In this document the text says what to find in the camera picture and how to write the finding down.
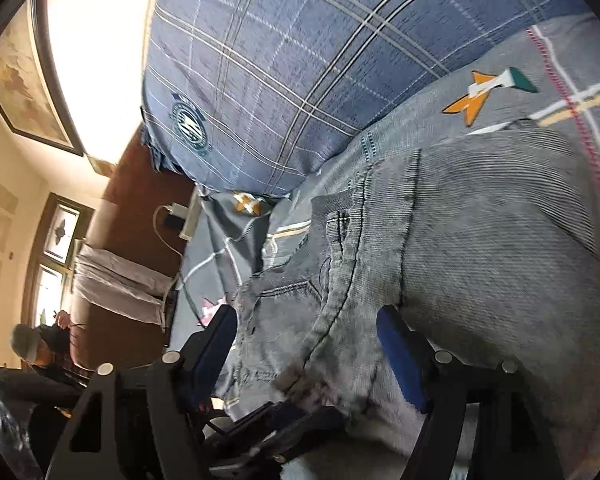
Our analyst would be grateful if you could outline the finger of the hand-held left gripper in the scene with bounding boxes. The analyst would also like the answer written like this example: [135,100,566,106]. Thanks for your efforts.
[207,400,349,472]

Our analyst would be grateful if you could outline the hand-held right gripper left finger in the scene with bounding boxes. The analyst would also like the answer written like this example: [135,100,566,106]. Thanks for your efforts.
[42,304,239,480]

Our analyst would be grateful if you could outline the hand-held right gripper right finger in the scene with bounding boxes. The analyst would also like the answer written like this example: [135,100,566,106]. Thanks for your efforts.
[376,304,569,480]

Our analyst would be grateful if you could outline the grey denim pants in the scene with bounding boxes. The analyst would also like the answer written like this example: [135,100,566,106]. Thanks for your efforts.
[214,129,600,461]

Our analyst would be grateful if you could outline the white striped pillow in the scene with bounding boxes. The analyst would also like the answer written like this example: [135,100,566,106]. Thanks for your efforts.
[72,241,170,326]

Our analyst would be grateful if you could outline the white charger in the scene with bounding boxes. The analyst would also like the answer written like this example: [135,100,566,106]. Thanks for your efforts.
[166,202,190,232]

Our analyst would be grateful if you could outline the brown wooden headboard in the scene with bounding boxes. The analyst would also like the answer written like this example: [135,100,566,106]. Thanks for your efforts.
[69,144,197,367]

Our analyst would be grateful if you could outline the wooden framed window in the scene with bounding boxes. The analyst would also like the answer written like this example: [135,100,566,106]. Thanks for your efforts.
[22,192,96,322]

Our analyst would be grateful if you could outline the black shiny bag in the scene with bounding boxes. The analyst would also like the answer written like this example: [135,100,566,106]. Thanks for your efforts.
[0,365,46,480]

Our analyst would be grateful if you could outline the grey printed bed sheet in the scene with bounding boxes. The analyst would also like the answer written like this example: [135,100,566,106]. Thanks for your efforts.
[170,10,600,480]

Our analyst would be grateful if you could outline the blue plaid pillow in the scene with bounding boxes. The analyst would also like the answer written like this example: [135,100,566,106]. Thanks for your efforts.
[139,0,597,197]

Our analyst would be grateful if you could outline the white charging cable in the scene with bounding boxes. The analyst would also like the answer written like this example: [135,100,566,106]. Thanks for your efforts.
[153,204,183,263]

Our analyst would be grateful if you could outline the framed wall picture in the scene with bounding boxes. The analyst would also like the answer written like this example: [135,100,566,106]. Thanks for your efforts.
[0,0,86,157]

